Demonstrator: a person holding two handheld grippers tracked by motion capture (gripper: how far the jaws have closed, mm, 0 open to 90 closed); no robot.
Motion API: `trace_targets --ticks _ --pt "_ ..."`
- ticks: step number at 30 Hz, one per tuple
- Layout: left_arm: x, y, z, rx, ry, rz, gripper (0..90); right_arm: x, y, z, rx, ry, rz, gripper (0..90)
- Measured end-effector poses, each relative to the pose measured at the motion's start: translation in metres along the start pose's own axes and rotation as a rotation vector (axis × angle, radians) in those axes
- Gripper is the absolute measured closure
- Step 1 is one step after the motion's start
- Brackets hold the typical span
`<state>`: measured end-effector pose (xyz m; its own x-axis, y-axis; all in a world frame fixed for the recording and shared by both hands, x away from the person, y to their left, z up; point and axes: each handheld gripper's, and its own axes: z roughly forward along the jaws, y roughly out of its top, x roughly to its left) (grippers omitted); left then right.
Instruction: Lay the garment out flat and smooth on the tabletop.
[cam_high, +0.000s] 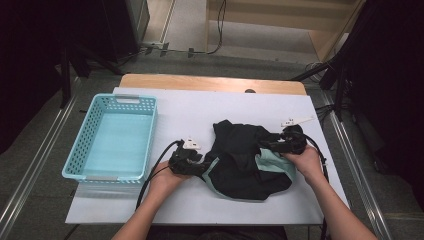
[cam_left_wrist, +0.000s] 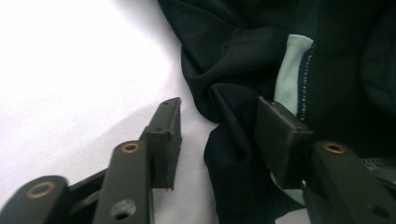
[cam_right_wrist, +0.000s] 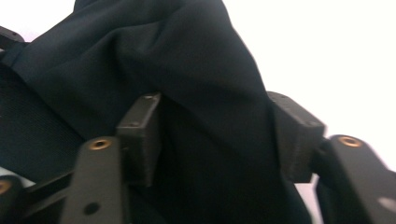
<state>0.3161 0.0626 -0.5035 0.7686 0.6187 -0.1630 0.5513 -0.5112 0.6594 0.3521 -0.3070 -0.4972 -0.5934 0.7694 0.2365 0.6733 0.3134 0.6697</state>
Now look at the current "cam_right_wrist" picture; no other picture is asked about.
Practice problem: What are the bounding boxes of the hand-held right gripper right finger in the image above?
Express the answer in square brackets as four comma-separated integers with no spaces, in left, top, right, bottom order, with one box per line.
[266,91,327,184]

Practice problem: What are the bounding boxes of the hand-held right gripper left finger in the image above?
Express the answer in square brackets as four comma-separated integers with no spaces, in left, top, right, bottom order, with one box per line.
[116,92,163,188]

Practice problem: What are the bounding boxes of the black and green t-shirt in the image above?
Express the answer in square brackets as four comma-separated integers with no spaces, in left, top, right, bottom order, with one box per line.
[0,0,314,224]

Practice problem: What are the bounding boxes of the white table cover sheet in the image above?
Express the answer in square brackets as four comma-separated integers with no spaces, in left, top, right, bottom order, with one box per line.
[0,0,396,224]

